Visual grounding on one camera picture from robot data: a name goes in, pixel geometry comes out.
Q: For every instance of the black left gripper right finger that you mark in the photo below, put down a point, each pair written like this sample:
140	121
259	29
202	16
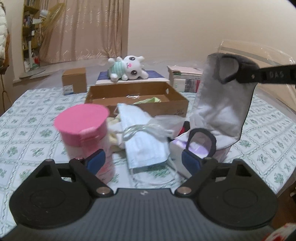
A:
200	170

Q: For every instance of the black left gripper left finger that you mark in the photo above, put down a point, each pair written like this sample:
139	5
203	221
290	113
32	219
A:
85	171

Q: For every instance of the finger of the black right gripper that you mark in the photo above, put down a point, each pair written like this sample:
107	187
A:
282	74

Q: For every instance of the grey white cloth face mask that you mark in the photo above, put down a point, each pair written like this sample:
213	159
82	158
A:
222	103

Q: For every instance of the cream fluffy towel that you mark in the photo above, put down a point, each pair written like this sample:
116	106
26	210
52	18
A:
114	132

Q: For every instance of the light green microfiber cloth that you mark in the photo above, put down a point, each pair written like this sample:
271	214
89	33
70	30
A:
148	100

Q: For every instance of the black red soft item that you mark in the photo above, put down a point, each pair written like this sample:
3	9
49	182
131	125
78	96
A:
185	128

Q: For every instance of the purple tissue pack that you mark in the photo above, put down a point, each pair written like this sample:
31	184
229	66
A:
200	143

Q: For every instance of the pink lidded cup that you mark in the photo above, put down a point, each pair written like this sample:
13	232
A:
83	129

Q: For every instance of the white plastic bag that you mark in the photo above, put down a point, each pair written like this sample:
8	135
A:
167	125

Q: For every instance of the light blue surgical mask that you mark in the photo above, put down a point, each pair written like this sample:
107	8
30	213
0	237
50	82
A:
142	147

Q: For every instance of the stack of books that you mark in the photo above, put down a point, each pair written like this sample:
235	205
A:
185	79

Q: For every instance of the green patterned bed sheet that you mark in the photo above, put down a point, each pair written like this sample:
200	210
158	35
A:
28	137

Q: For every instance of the open brown cardboard box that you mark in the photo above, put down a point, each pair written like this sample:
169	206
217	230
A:
172	102

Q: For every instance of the small closed cardboard box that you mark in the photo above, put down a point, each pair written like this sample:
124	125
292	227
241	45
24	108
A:
74	81

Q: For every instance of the white bunny plush toy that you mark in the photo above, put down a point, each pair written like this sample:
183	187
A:
129	68

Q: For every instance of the standing fan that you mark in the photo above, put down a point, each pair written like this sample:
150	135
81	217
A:
49	15

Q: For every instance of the beige curtain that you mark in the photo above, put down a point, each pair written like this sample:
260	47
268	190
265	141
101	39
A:
85	30

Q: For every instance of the wooden bookshelf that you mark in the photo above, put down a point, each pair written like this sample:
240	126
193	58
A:
31	35

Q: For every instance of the white puffer jacket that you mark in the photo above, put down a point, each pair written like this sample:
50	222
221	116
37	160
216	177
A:
3	34

